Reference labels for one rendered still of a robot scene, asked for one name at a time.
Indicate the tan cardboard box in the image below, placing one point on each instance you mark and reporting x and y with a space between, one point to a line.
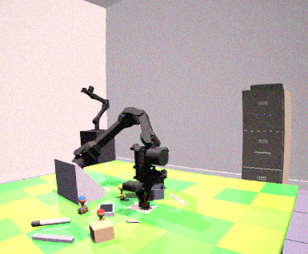
101 231

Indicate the white inspection card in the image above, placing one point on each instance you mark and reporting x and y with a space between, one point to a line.
135 207

